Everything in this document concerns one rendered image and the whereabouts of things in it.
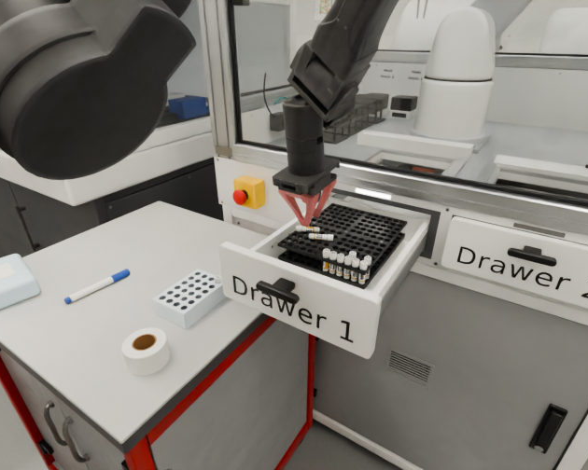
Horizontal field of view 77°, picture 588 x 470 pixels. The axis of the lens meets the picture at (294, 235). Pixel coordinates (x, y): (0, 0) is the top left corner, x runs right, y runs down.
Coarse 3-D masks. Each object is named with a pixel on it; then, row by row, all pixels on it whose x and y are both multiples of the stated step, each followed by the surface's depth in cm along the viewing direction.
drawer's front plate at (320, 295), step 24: (240, 264) 63; (264, 264) 59; (288, 264) 58; (240, 288) 66; (312, 288) 56; (336, 288) 53; (264, 312) 65; (312, 312) 58; (336, 312) 55; (360, 312) 53; (336, 336) 57; (360, 336) 54
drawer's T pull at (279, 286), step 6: (264, 282) 57; (276, 282) 57; (282, 282) 57; (288, 282) 57; (258, 288) 57; (264, 288) 56; (270, 288) 56; (276, 288) 56; (282, 288) 56; (288, 288) 56; (270, 294) 56; (276, 294) 55; (282, 294) 55; (288, 294) 54; (294, 294) 54; (288, 300) 54; (294, 300) 54
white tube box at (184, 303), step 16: (192, 272) 79; (208, 272) 79; (176, 288) 76; (192, 288) 74; (208, 288) 74; (160, 304) 71; (176, 304) 71; (192, 304) 70; (208, 304) 73; (176, 320) 70; (192, 320) 70
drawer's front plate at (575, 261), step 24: (456, 216) 73; (456, 240) 74; (480, 240) 71; (504, 240) 69; (528, 240) 67; (552, 240) 65; (456, 264) 76; (528, 264) 68; (576, 264) 64; (528, 288) 70; (552, 288) 68; (576, 288) 66
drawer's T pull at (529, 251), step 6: (528, 246) 67; (510, 252) 66; (516, 252) 65; (522, 252) 65; (528, 252) 65; (534, 252) 65; (540, 252) 65; (522, 258) 65; (528, 258) 64; (534, 258) 64; (540, 258) 63; (546, 258) 63; (552, 258) 63; (546, 264) 63; (552, 264) 63
